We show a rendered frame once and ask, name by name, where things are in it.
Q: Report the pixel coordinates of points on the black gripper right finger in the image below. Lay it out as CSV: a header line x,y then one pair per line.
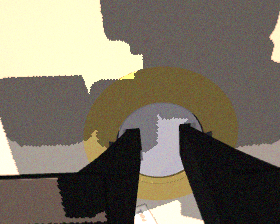
x,y
229,186

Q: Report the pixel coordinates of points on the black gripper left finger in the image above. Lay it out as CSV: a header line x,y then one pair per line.
x,y
103,192

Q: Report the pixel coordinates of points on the grey cylinder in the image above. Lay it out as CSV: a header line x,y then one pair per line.
x,y
159,136

